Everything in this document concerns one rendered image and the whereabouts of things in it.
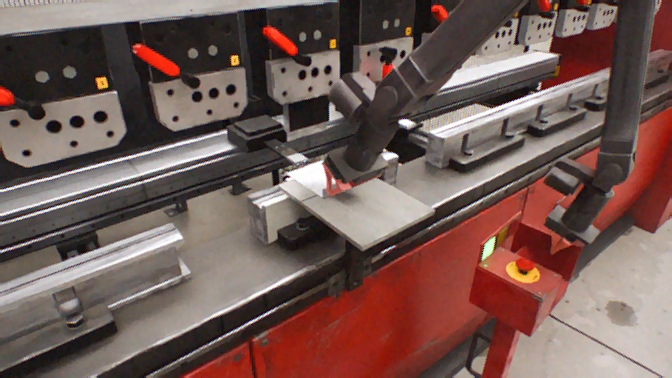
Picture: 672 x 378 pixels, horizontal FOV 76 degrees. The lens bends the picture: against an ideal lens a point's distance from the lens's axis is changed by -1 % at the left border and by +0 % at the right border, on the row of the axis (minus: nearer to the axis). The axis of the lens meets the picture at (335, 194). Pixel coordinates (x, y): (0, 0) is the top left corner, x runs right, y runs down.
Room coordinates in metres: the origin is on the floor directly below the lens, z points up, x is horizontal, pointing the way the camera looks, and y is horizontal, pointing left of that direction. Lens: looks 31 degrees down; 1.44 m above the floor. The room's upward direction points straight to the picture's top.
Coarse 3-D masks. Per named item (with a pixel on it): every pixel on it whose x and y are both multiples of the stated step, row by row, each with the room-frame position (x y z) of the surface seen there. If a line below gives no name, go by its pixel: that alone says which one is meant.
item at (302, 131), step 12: (324, 96) 0.86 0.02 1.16; (288, 108) 0.81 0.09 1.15; (300, 108) 0.83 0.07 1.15; (312, 108) 0.84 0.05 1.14; (324, 108) 0.86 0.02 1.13; (288, 120) 0.81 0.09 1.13; (300, 120) 0.82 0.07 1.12; (312, 120) 0.84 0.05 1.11; (324, 120) 0.86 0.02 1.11; (288, 132) 0.81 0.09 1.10; (300, 132) 0.83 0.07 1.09; (312, 132) 0.85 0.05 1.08
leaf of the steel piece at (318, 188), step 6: (306, 174) 0.82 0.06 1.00; (312, 174) 0.82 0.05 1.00; (318, 174) 0.82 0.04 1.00; (324, 174) 0.82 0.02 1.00; (300, 180) 0.79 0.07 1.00; (306, 180) 0.79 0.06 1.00; (312, 180) 0.79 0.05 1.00; (318, 180) 0.79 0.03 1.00; (324, 180) 0.79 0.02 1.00; (306, 186) 0.77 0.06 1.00; (312, 186) 0.77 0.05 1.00; (318, 186) 0.77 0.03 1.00; (324, 186) 0.77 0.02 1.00; (318, 192) 0.74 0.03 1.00; (324, 192) 0.72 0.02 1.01
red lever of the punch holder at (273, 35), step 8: (264, 32) 0.72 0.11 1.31; (272, 32) 0.71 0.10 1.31; (272, 40) 0.72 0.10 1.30; (280, 40) 0.72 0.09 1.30; (288, 40) 0.73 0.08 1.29; (280, 48) 0.73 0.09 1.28; (288, 48) 0.73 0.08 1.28; (296, 48) 0.74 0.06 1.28; (296, 56) 0.74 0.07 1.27; (304, 56) 0.75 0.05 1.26; (304, 64) 0.74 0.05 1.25
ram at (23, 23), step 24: (120, 0) 0.62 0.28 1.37; (144, 0) 0.64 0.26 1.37; (168, 0) 0.66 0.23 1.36; (192, 0) 0.68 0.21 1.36; (216, 0) 0.70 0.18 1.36; (240, 0) 0.73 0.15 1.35; (264, 0) 0.75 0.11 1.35; (288, 0) 0.78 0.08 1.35; (312, 0) 0.81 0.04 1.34; (336, 0) 0.85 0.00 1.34; (0, 24) 0.53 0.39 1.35; (24, 24) 0.55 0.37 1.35; (48, 24) 0.56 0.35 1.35; (72, 24) 0.58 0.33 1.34; (96, 24) 0.60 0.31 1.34
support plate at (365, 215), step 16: (288, 192) 0.75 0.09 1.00; (304, 192) 0.75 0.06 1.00; (352, 192) 0.75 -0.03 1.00; (368, 192) 0.75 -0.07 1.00; (384, 192) 0.75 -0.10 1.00; (400, 192) 0.75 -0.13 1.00; (320, 208) 0.69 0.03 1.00; (336, 208) 0.69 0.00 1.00; (352, 208) 0.69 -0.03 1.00; (368, 208) 0.69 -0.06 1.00; (384, 208) 0.69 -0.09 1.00; (400, 208) 0.69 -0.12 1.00; (416, 208) 0.69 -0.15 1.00; (432, 208) 0.69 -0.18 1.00; (336, 224) 0.64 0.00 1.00; (352, 224) 0.63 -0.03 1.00; (368, 224) 0.64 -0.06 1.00; (384, 224) 0.63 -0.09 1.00; (400, 224) 0.64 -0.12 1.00; (352, 240) 0.59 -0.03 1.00; (368, 240) 0.59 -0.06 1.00
